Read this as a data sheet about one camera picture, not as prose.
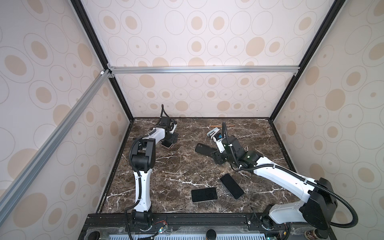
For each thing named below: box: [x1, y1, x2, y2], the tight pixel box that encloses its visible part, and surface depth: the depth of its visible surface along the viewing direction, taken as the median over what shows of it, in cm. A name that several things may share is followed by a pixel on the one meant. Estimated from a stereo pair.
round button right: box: [304, 228, 329, 240], surface depth 66 cm
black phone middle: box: [191, 187, 218, 203], surface depth 85 cm
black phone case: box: [195, 143, 218, 157], surface depth 105 cm
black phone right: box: [220, 173, 245, 200], surface depth 87 cm
